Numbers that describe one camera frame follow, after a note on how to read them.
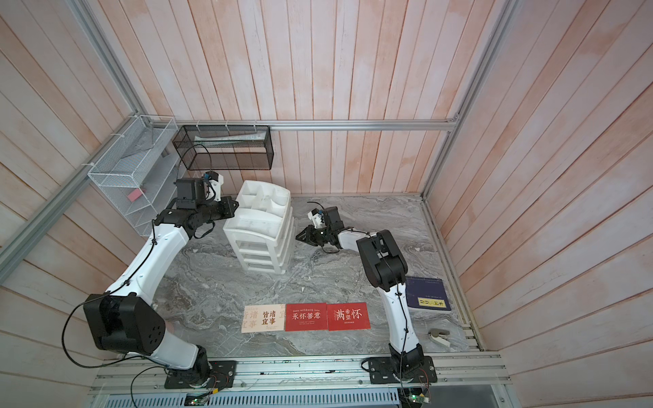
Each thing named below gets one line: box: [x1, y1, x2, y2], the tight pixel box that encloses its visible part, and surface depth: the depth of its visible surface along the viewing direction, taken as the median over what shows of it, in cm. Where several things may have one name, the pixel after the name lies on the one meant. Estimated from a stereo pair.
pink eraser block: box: [127, 187, 142, 203], surface depth 84 cm
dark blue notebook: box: [405, 276, 452, 312], surface depth 89 cm
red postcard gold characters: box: [326, 302, 372, 332], surface depth 87 cm
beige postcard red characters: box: [241, 303, 286, 334], surface depth 86 cm
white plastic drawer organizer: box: [222, 180, 296, 276], surface depth 87 cm
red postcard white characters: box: [284, 302, 328, 332], surface depth 86 cm
